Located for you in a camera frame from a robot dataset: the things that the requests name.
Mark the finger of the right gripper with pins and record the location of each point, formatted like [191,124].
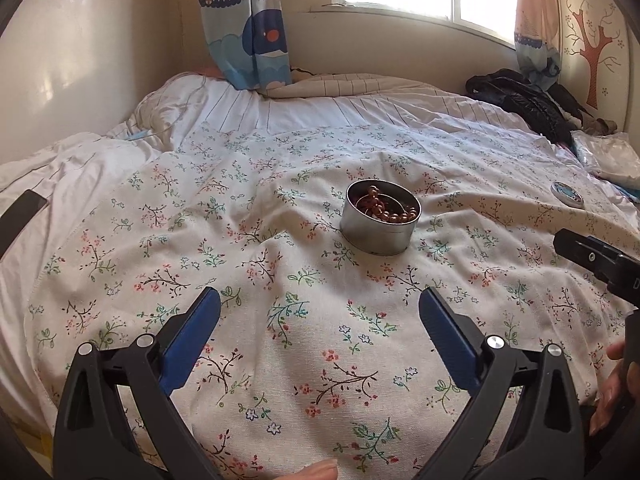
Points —
[617,270]

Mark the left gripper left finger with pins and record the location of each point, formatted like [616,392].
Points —
[92,437]

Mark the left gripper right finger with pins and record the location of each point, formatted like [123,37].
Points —
[544,439]

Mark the person's right hand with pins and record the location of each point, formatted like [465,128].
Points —
[610,391]

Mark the person's left hand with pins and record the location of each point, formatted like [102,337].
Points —
[323,470]

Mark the clear plastic bag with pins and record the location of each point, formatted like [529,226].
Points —
[608,157]

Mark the black clothing pile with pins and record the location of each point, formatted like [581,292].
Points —
[554,113]

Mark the floral bed sheet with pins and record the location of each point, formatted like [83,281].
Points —
[360,381]

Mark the round silver metal tin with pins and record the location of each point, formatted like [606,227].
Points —
[379,217]

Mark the pink right curtain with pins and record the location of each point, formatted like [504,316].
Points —
[537,34]

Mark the beige checked pillow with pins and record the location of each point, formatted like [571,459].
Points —
[332,86]

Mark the blue cartoon curtain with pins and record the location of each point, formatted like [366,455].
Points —
[247,42]

